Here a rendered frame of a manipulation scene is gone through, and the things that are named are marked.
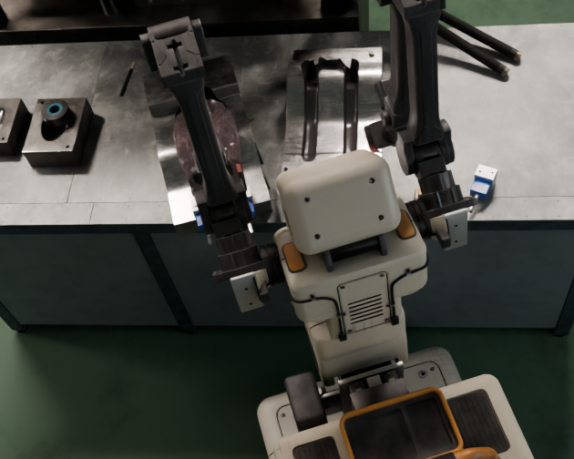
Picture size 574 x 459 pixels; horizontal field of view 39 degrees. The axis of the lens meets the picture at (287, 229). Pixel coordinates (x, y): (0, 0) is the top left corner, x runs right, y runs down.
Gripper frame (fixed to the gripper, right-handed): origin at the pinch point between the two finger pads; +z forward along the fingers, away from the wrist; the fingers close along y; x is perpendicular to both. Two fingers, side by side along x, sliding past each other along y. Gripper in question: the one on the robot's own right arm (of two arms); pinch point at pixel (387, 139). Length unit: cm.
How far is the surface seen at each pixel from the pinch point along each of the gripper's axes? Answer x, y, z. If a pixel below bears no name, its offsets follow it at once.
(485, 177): 15.0, -22.8, 8.3
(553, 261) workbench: 41, -42, 35
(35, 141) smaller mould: -34, 90, 31
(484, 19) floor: -66, -87, 145
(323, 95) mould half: -20.5, 8.9, 19.7
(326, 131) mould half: -10.1, 11.5, 17.8
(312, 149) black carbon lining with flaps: -6.1, 16.9, 15.9
